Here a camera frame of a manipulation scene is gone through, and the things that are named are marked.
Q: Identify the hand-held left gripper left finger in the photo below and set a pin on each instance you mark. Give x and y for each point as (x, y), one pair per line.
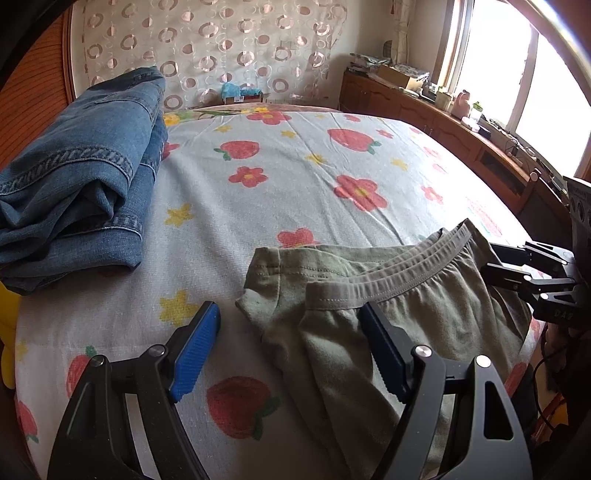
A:
(196, 350)

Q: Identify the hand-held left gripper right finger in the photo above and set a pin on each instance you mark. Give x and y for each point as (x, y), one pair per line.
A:
(383, 355)

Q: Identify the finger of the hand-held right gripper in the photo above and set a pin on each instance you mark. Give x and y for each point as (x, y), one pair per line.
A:
(508, 274)
(531, 254)

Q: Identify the grey-green pants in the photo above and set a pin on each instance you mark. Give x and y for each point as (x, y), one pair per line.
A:
(415, 314)

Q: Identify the pink figurine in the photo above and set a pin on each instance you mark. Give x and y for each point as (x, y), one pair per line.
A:
(461, 102)

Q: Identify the floral strawberry bedsheet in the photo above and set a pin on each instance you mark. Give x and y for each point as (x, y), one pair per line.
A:
(286, 194)

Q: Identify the long wooden cabinet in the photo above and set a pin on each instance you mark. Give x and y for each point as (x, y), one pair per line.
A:
(415, 110)

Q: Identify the window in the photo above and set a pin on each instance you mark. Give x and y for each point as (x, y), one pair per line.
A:
(498, 60)

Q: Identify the yellow cloth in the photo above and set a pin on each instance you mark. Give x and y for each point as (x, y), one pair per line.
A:
(8, 337)

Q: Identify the folded blue jeans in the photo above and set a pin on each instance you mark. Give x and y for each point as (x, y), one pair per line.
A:
(83, 175)

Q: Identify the cardboard box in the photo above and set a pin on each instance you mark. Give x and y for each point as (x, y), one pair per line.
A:
(397, 76)

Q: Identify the stack of magazines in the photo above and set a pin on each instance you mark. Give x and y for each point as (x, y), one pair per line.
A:
(369, 62)

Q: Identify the beige window curtain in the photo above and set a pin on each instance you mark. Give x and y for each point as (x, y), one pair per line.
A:
(400, 27)

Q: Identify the blue plastic packet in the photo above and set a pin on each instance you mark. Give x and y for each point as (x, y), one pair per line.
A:
(240, 91)

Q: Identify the wooden headboard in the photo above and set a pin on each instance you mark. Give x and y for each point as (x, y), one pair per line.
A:
(37, 92)

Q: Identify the sheer circle-patterned curtain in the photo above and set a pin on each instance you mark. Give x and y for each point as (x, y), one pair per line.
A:
(207, 46)

